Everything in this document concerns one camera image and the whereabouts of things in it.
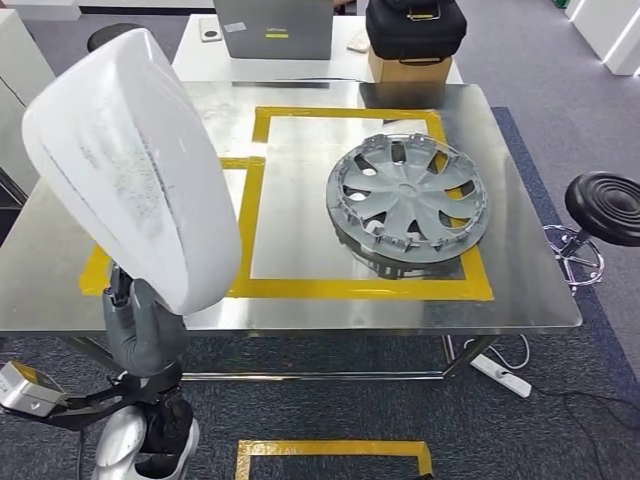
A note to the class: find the white remote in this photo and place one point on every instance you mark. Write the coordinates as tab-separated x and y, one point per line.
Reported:
358	42

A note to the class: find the black bag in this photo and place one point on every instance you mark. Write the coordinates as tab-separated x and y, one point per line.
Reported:
415	36

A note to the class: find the brown cardboard box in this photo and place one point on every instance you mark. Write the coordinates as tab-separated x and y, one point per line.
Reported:
410	71

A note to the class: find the white desk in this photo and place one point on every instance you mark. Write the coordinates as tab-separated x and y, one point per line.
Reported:
200	63

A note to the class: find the white cabinet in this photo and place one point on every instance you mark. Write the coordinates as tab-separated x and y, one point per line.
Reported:
20	86

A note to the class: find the yellow workbench tape frame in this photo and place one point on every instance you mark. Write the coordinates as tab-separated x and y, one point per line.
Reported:
350	289

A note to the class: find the white partition block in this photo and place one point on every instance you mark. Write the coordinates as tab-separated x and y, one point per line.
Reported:
600	26

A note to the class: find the white curved plastic part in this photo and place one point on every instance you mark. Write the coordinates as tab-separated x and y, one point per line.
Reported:
130	166

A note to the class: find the white power strip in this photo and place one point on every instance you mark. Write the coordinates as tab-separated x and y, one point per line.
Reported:
500	376

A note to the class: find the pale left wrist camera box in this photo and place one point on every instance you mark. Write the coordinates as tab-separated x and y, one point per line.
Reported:
25	394

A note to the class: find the grey wheel hubcap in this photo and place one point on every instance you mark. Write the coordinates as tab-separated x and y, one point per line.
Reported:
404	199

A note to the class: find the black round stool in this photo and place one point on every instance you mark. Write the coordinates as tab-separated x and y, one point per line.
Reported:
607	205
107	34

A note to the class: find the small white device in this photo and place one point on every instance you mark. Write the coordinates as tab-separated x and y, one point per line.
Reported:
210	30

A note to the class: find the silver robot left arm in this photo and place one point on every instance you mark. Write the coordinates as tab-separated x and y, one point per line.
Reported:
118	444

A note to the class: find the grey laptop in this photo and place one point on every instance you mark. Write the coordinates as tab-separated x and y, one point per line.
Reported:
300	26

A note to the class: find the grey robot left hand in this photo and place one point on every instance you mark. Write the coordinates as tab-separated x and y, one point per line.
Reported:
145	338

